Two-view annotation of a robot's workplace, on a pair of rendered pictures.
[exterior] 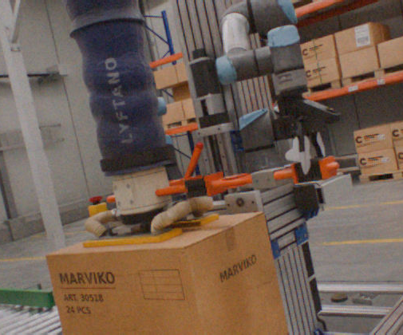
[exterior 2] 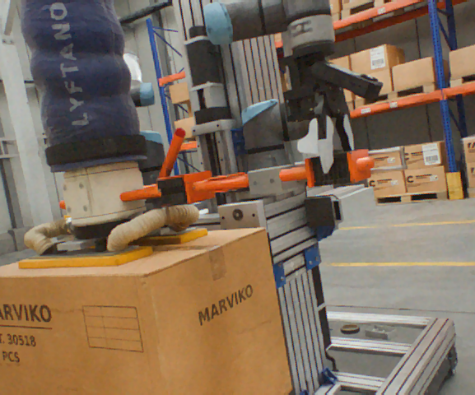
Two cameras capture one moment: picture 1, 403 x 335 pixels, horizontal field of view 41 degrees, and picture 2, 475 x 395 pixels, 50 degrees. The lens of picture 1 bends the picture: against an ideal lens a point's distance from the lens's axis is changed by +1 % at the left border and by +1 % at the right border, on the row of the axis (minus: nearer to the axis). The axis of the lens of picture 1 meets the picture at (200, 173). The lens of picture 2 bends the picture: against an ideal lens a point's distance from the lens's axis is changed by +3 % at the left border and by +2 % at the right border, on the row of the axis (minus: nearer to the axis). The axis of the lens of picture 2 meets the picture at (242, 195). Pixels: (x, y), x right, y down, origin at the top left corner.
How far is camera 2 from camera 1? 0.48 m
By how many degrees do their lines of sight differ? 3
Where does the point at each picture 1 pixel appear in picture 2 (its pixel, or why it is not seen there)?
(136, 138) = (93, 119)
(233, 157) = (234, 161)
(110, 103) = (57, 67)
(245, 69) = (244, 20)
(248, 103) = (255, 96)
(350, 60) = not seen: hidden behind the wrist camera
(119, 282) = (57, 321)
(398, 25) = (412, 50)
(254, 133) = (258, 129)
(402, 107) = (412, 132)
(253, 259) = (249, 291)
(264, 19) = not seen: outside the picture
